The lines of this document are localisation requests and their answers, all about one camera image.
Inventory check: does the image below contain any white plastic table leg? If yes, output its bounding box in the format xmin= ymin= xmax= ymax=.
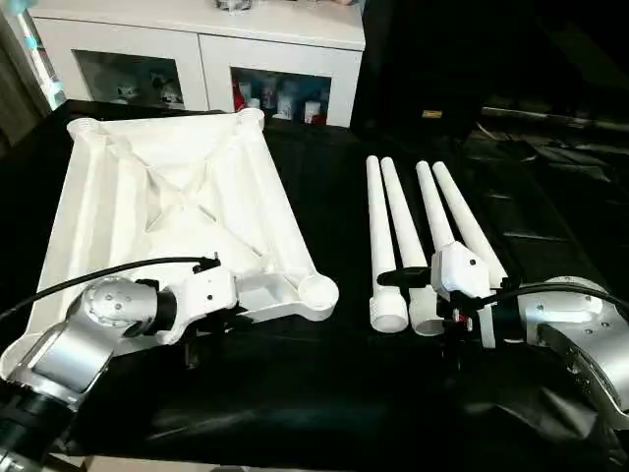
xmin=366 ymin=155 xmax=410 ymax=333
xmin=415 ymin=160 xmax=463 ymax=259
xmin=380 ymin=157 xmax=448 ymax=337
xmin=431 ymin=162 xmax=509 ymax=288

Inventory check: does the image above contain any white plastic table top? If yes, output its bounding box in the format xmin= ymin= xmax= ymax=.
xmin=0 ymin=108 xmax=340 ymax=380

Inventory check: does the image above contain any black plastic mat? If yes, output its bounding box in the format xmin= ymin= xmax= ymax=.
xmin=0 ymin=98 xmax=629 ymax=465

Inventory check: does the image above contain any black low bench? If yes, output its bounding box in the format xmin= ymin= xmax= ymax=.
xmin=480 ymin=96 xmax=629 ymax=137

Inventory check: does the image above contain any white glass-door cabinet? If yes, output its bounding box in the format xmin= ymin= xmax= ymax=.
xmin=29 ymin=0 xmax=367 ymax=129

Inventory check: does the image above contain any grey curtain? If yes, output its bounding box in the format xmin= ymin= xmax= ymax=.
xmin=0 ymin=10 xmax=50 ymax=148

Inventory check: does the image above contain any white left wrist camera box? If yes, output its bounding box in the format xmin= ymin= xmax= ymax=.
xmin=157 ymin=265 xmax=239 ymax=345

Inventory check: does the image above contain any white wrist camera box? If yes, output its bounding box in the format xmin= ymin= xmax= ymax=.
xmin=157 ymin=265 xmax=239 ymax=345
xmin=430 ymin=243 xmax=492 ymax=301

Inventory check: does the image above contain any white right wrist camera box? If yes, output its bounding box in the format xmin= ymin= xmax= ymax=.
xmin=430 ymin=243 xmax=492 ymax=301

